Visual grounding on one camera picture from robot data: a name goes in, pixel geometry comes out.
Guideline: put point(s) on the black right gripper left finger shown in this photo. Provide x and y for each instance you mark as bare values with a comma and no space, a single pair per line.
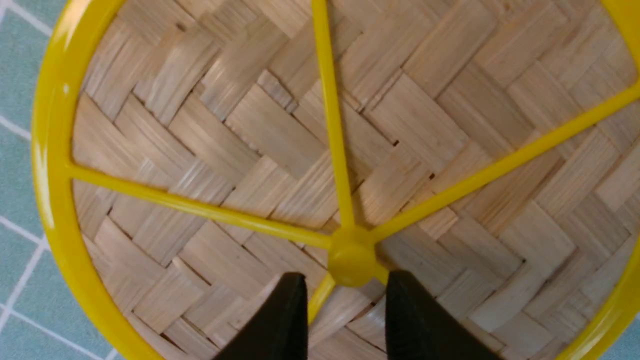
279,330

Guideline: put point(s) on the yellow woven bamboo steamer lid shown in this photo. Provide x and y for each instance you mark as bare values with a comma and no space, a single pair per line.
250,150

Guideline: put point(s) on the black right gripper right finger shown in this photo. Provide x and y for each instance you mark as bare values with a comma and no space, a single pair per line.
417,327

